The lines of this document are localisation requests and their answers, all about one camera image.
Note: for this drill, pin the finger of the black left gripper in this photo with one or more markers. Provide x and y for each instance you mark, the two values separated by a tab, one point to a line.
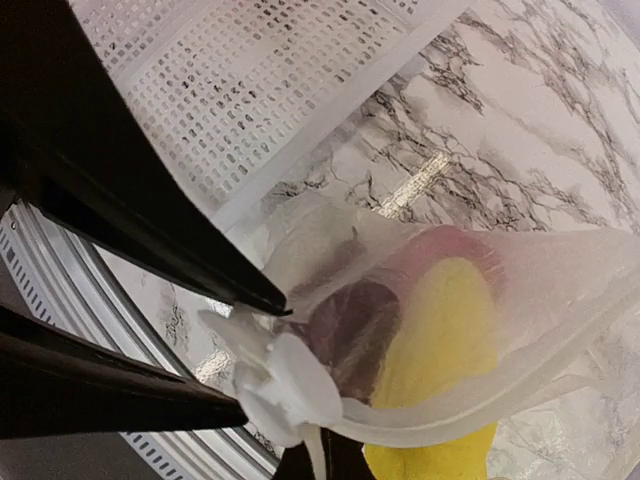
71	147
54	383

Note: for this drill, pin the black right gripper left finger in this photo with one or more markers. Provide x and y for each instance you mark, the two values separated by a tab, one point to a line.
296	464

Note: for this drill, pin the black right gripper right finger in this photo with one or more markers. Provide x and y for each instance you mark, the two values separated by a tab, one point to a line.
344	458

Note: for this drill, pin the dark red grape bunch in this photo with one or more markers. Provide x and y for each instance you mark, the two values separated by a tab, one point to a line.
349	332

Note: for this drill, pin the clear zip top bag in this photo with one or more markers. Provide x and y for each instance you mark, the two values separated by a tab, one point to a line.
564	393

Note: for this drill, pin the red bell pepper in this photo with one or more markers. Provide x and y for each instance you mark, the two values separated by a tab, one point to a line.
430	246

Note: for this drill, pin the white plastic perforated basket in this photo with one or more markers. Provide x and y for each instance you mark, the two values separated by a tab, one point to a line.
231	94

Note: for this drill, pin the aluminium front table rail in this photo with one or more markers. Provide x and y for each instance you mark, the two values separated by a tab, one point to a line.
65	283

